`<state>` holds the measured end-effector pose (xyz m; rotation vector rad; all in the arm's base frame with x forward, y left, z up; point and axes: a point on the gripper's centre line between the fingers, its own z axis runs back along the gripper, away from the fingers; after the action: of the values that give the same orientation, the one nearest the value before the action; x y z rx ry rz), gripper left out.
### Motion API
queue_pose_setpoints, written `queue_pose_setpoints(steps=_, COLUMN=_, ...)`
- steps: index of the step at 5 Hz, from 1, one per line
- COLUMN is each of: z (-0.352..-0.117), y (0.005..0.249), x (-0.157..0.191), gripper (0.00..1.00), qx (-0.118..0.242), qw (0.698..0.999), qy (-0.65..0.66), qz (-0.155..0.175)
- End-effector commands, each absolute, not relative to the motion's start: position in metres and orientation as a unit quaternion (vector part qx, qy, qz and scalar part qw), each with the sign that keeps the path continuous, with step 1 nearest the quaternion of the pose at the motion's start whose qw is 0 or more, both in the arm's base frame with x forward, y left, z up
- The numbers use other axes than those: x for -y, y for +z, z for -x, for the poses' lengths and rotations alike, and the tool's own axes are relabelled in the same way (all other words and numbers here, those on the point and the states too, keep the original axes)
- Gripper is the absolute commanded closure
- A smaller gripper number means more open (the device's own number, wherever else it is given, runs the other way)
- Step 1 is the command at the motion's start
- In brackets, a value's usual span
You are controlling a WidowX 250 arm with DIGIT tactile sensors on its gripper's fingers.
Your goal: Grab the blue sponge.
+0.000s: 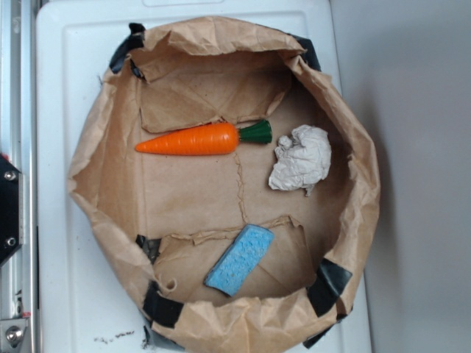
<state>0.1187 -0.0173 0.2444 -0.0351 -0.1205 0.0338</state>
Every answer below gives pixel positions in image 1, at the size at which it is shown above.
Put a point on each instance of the blue sponge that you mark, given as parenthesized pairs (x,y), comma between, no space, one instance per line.
(240,259)

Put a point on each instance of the brown paper-lined bin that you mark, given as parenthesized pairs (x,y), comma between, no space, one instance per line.
(164,221)

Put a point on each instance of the orange toy carrot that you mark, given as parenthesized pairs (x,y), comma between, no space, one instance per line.
(211,139)

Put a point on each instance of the crumpled white paper ball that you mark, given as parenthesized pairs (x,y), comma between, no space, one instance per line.
(303,160)

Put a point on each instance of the white plastic tray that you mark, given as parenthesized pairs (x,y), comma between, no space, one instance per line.
(83,306)

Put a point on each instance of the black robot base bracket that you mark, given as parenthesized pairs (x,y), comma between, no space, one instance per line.
(11,210)

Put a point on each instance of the aluminium frame rail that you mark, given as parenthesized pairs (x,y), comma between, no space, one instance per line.
(20,300)

